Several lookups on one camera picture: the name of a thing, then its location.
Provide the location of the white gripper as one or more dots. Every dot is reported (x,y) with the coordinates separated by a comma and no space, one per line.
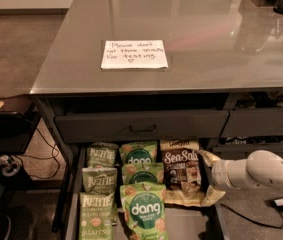
(218,174)

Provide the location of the brown Late July chip bag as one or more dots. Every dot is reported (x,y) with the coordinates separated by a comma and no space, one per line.
(183,172)

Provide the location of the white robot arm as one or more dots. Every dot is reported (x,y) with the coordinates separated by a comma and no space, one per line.
(262,169)

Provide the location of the open grey middle drawer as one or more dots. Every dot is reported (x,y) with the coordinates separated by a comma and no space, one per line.
(183,223)

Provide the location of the green Dang bag middle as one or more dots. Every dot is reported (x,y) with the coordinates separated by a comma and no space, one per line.
(143,172)

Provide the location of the green dang bag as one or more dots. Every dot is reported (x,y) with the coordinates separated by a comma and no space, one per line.
(144,211)
(139,152)
(143,172)

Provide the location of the grey top right drawer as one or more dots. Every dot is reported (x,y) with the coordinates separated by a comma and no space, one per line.
(254,122)

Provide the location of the green Dang bag front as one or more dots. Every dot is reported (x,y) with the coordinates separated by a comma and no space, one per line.
(144,211)

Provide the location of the green Dang bag back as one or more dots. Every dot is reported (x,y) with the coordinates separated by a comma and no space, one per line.
(139,152)

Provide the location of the grey middle right drawer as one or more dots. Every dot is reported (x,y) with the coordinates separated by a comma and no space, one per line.
(241,151)

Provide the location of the green Kettle bag back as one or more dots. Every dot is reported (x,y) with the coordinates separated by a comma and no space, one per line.
(101,155)

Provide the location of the green kettle bag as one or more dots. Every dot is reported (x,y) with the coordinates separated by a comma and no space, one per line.
(99,180)
(101,155)
(95,220)

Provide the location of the green Kettle bag middle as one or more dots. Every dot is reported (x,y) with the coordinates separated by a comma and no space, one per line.
(99,180)

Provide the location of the green Kettle bag front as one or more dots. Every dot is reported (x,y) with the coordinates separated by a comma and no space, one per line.
(95,220)

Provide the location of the grey cabinet counter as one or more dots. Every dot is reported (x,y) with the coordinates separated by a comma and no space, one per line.
(223,55)

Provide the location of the grey top left drawer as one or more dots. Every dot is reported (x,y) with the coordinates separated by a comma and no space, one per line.
(140,125)

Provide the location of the white handwritten paper note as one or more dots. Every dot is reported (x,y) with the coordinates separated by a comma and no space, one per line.
(134,54)

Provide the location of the black side cart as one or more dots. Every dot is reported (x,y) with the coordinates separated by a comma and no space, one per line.
(18,122)

